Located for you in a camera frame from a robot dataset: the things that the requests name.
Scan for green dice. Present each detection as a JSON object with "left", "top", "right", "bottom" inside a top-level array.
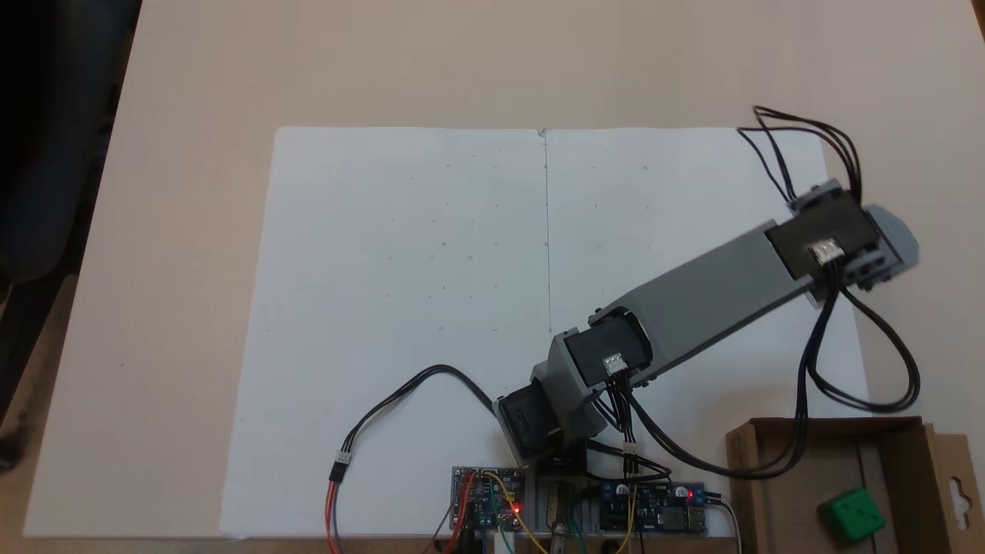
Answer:
[{"left": 816, "top": 488, "right": 887, "bottom": 545}]

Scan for brown cardboard box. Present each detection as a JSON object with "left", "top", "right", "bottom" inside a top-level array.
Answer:
[{"left": 725, "top": 415, "right": 984, "bottom": 554}]

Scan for blue circuit board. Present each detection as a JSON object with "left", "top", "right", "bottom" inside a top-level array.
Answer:
[{"left": 599, "top": 481, "right": 709, "bottom": 536}]

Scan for white paper sheet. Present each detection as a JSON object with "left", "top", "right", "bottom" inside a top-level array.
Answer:
[{"left": 219, "top": 127, "right": 873, "bottom": 539}]

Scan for black gripper cable bundle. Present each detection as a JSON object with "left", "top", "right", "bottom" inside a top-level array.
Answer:
[{"left": 736, "top": 105, "right": 864, "bottom": 205}]

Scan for black forearm cable bundle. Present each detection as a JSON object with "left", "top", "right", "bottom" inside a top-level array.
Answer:
[{"left": 616, "top": 265, "right": 923, "bottom": 481}]

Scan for black base cable bundle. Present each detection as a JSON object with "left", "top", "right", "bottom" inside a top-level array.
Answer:
[{"left": 589, "top": 381, "right": 674, "bottom": 482}]

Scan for white cable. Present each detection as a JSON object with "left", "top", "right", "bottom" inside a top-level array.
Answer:
[{"left": 720, "top": 500, "right": 744, "bottom": 554}]

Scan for yellow wire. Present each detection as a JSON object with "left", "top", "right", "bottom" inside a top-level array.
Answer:
[{"left": 483, "top": 460, "right": 641, "bottom": 554}]

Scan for black cable with orange ends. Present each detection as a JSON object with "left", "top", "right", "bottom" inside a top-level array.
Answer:
[{"left": 326, "top": 364, "right": 503, "bottom": 554}]

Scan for green circuit board with wires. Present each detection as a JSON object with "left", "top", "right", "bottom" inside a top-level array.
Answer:
[{"left": 452, "top": 466, "right": 533, "bottom": 533}]

